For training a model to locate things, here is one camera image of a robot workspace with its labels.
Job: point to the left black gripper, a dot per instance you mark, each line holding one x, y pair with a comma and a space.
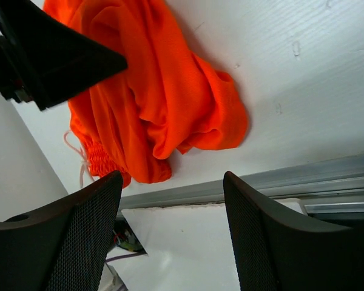
44, 61

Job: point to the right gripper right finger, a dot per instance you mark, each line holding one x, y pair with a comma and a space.
277, 248

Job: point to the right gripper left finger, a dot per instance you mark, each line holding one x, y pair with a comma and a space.
62, 245

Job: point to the orange shorts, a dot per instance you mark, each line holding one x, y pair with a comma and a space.
168, 99

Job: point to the aluminium rail front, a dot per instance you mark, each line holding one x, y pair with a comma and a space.
327, 178

